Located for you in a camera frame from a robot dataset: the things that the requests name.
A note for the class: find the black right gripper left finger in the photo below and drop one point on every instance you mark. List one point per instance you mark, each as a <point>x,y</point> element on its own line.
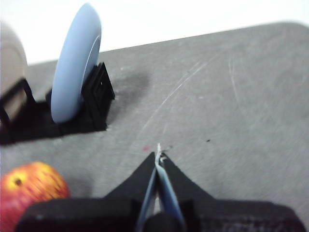
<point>101,212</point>

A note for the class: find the beige plate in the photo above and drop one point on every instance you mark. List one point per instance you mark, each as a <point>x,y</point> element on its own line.
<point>10,60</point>

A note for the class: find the blue plate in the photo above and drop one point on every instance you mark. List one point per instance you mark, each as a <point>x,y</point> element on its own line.
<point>72,72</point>

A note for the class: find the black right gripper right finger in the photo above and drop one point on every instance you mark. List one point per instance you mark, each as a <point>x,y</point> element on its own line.
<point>217,215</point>

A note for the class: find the red yellow apple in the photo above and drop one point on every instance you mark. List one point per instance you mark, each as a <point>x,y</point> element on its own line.
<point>29,186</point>

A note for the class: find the black plate rack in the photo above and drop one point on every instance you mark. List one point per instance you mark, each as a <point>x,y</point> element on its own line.
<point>96,96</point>

